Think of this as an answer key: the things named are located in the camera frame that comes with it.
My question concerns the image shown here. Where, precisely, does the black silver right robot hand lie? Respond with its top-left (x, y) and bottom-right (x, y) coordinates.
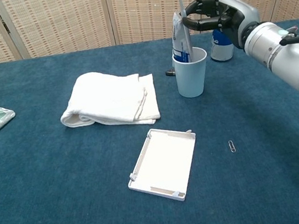
top-left (178, 0), bottom-right (265, 57)

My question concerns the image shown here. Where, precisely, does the blue white toothpaste tube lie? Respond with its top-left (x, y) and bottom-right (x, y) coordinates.
top-left (166, 9), bottom-right (196, 65)

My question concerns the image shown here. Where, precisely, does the white plastic cup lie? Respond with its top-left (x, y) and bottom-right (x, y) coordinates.
top-left (171, 45), bottom-right (213, 100)

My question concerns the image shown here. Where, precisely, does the blue white soda can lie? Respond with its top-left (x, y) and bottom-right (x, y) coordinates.
top-left (206, 26), bottom-right (235, 63)

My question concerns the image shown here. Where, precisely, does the metal paper clip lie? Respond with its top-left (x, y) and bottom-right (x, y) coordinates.
top-left (227, 140), bottom-right (237, 154)

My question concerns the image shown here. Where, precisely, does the folded white towel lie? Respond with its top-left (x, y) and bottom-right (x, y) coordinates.
top-left (54, 63), bottom-right (162, 137)

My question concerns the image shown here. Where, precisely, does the white rectangular tray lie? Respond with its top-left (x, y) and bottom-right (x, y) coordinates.
top-left (120, 122), bottom-right (206, 209)

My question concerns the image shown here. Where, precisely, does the woven bamboo folding screen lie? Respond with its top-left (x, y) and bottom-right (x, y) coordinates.
top-left (0, 0), bottom-right (299, 67)

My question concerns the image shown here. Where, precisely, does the blue table cloth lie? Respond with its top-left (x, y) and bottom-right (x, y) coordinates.
top-left (0, 19), bottom-right (299, 224)

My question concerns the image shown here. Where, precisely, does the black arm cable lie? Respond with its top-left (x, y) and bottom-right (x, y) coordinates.
top-left (279, 35), bottom-right (299, 46)

